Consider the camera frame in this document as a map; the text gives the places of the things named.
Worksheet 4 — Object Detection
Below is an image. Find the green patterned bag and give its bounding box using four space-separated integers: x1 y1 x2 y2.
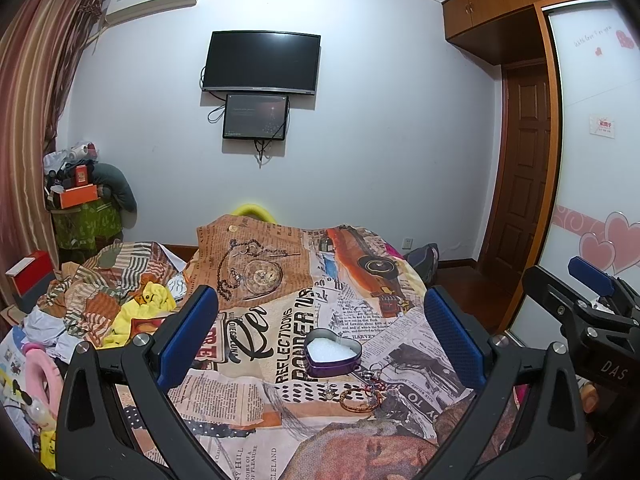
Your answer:
51 200 122 254

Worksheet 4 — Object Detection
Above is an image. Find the colourful bead bracelet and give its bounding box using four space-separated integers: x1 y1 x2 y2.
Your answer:
357 367 394 396

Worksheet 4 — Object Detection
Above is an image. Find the large black wall television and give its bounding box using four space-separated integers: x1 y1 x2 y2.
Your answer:
202 30 321 96

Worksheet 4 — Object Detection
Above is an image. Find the dark backpack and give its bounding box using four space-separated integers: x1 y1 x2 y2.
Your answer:
405 243 439 287

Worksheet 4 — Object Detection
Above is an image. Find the right hand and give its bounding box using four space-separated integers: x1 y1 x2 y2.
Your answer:
577 377 600 414

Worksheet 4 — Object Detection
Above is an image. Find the newspaper print bed cover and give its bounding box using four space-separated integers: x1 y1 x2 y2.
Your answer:
114 216 474 479

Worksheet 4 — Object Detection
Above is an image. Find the striped patchwork blanket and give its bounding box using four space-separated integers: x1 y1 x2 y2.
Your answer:
37 242 179 347

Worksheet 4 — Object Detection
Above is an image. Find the white wardrobe sliding door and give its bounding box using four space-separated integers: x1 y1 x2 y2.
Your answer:
508 0 640 351

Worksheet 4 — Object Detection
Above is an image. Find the pink plush ring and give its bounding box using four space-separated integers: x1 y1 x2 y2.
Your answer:
22 346 66 418

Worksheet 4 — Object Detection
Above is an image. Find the striped brown curtain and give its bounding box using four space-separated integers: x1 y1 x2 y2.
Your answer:
0 0 109 311

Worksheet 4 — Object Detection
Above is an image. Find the purple heart-shaped tin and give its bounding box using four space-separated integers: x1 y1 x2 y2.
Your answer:
304 328 362 378

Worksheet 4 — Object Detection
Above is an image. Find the yellow cloth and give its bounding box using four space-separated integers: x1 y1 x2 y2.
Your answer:
100 282 177 349

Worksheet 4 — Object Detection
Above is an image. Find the yellow chair back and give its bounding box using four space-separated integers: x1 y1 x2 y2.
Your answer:
231 204 277 224

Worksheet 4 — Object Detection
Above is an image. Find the red and white box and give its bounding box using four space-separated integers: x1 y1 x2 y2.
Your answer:
6 250 53 296

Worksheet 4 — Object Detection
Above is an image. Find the small black wall monitor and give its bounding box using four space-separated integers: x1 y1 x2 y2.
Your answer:
222 93 288 141

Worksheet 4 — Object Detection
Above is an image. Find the orange box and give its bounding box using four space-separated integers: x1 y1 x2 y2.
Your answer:
53 184 99 209

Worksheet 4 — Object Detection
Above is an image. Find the brown wooden door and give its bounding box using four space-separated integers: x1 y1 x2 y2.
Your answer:
480 63 551 288

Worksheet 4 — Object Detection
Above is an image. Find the orange beaded bracelet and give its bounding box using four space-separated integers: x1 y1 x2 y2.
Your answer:
338 388 384 415

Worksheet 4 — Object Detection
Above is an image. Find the wooden overhead cabinet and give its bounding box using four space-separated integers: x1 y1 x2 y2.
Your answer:
441 0 606 66

